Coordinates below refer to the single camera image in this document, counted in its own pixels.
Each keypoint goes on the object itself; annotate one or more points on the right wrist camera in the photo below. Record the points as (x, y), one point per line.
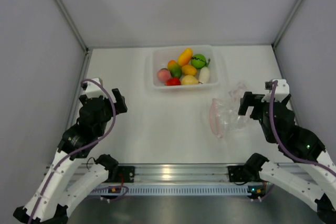
(281, 90)

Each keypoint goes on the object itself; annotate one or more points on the white slotted cable duct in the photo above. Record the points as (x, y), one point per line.
(178, 190)

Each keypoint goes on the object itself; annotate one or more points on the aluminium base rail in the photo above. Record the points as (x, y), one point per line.
(157, 173)

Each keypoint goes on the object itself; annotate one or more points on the clear zip top bag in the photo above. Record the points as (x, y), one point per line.
(223, 115)

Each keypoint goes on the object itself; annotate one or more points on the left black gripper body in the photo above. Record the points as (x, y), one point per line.
(108, 109)

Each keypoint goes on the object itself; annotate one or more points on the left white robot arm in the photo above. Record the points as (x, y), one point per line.
(55, 200)

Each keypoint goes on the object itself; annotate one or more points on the red fake apple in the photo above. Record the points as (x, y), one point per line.
(173, 82)

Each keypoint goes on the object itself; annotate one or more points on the yellow fake banana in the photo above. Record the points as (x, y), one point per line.
(185, 57)

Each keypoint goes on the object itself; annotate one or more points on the green fake avocado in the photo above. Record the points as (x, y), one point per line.
(174, 68)

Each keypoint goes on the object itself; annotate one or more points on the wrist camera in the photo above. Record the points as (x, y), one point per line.
(281, 90)
(93, 86)

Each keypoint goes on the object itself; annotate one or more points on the pink fake peach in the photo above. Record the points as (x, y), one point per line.
(163, 75)

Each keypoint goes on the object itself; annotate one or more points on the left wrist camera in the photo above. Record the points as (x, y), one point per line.
(93, 86)

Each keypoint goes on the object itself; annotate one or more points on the clear plastic perforated bin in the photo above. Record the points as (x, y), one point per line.
(160, 58)

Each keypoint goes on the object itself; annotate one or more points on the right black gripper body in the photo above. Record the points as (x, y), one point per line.
(256, 113)

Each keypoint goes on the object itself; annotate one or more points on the orange fake fruit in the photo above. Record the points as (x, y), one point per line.
(189, 70)

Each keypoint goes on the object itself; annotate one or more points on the pale yellow fake pear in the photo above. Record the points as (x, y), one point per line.
(189, 80)

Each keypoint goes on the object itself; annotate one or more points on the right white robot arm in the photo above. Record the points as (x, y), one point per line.
(300, 145)

